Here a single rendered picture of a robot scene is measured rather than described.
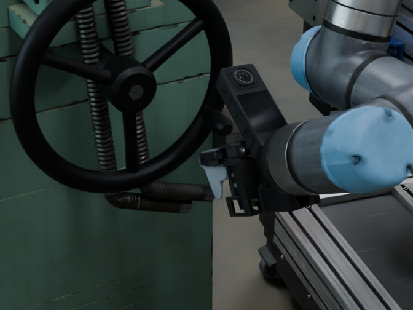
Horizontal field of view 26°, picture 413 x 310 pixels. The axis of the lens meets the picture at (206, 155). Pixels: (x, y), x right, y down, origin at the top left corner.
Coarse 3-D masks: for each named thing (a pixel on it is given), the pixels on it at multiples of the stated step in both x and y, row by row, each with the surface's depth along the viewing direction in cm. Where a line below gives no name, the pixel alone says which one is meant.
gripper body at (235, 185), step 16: (240, 144) 97; (224, 160) 99; (240, 160) 97; (256, 160) 96; (240, 176) 96; (256, 176) 97; (240, 192) 97; (256, 192) 97; (272, 192) 95; (240, 208) 100; (272, 208) 95; (288, 208) 92
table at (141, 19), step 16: (0, 0) 114; (16, 0) 115; (0, 16) 114; (16, 16) 112; (32, 16) 111; (96, 16) 111; (128, 16) 113; (144, 16) 114; (160, 16) 115; (16, 32) 114; (64, 32) 109; (48, 48) 109
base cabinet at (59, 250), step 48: (192, 96) 135; (0, 144) 122; (0, 192) 126; (48, 192) 129; (0, 240) 129; (48, 240) 133; (96, 240) 137; (144, 240) 142; (192, 240) 147; (0, 288) 132; (48, 288) 137; (96, 288) 141; (144, 288) 146; (192, 288) 152
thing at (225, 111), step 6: (228, 114) 143; (234, 126) 139; (234, 132) 138; (216, 138) 140; (222, 138) 138; (228, 138) 137; (234, 138) 138; (240, 138) 139; (216, 144) 140; (222, 144) 138
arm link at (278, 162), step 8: (288, 128) 89; (296, 128) 87; (280, 136) 89; (288, 136) 87; (272, 144) 90; (280, 144) 88; (272, 152) 89; (280, 152) 88; (272, 160) 89; (280, 160) 88; (272, 168) 89; (280, 168) 88; (288, 168) 91; (272, 176) 90; (280, 176) 89; (288, 176) 87; (280, 184) 90; (288, 184) 88; (296, 184) 87; (288, 192) 90; (296, 192) 89; (304, 192) 88
